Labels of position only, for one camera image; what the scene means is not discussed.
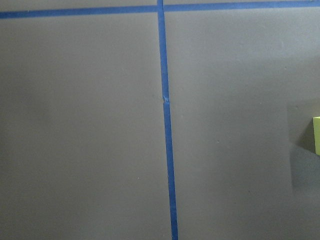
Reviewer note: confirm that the yellow foam block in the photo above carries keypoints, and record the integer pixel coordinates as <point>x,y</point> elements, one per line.
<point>316,131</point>

